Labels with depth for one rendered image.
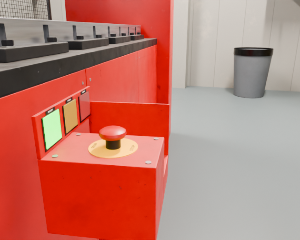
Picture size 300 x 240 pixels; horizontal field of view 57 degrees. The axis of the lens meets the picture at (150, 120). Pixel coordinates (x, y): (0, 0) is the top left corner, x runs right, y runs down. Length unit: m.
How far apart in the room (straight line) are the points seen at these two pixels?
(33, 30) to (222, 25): 4.12
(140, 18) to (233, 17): 2.70
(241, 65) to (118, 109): 3.67
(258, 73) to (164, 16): 2.21
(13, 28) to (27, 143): 0.31
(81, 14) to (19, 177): 1.94
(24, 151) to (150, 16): 1.80
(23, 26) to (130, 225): 0.61
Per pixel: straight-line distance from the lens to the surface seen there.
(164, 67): 2.27
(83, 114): 0.52
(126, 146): 0.41
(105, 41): 1.27
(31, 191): 0.67
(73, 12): 2.46
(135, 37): 1.80
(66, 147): 0.43
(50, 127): 0.41
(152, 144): 0.42
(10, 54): 0.69
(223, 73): 4.84
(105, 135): 0.39
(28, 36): 0.86
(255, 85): 4.19
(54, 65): 0.71
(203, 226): 1.52
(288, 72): 4.92
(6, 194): 0.60
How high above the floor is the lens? 0.94
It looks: 18 degrees down
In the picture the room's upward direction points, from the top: straight up
